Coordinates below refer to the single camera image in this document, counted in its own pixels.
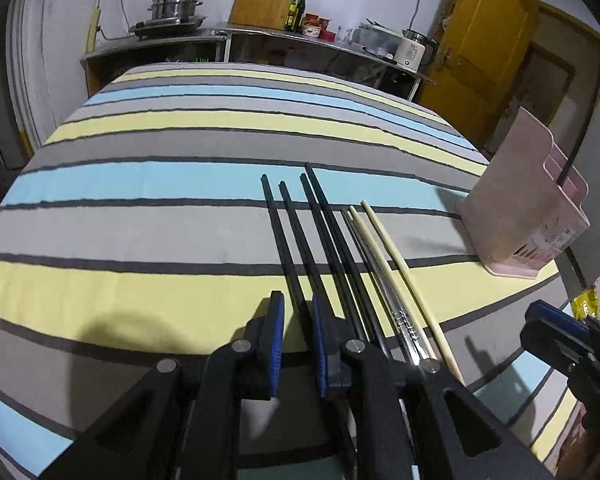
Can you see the pink utensil holder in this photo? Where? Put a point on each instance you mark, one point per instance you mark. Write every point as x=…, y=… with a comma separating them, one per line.
x=510, y=200

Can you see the dish rack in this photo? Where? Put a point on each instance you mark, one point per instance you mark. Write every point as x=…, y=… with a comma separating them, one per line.
x=377, y=40

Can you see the striped tablecloth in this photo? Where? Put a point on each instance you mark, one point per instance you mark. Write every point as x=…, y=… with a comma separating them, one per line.
x=130, y=240

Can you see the yellow packet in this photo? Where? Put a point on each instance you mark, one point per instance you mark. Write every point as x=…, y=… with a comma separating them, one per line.
x=585, y=305

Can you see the wooden chopstick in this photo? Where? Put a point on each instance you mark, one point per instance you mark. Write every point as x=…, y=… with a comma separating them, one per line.
x=405, y=270
x=361, y=232

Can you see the steel kitchen counter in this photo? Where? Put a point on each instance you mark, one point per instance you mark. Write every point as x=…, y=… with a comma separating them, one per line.
x=280, y=42

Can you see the steel steamer pot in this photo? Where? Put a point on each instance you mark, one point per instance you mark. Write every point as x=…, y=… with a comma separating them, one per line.
x=175, y=0

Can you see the wooden rolling pin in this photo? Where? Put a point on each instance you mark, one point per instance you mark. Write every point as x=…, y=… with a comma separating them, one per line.
x=94, y=27

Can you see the metal chopstick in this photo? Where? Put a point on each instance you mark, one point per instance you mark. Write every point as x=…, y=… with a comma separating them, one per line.
x=407, y=327
x=375, y=280

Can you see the red food containers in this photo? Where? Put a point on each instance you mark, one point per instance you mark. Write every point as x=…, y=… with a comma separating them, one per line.
x=317, y=27

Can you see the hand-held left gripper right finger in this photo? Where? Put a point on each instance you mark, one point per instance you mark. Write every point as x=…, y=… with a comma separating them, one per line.
x=320, y=345

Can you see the black chopstick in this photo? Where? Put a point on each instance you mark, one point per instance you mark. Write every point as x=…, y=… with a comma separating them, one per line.
x=285, y=245
x=342, y=240
x=332, y=250
x=305, y=250

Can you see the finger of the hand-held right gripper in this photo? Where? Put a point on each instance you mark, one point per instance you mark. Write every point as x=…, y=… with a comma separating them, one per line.
x=545, y=342
x=560, y=314

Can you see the yellow wooden door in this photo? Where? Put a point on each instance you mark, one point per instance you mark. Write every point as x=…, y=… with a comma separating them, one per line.
x=480, y=45

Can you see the gas stove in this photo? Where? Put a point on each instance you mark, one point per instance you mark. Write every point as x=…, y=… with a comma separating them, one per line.
x=167, y=27

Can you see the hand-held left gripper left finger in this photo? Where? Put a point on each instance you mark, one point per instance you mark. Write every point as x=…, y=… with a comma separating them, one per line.
x=277, y=340

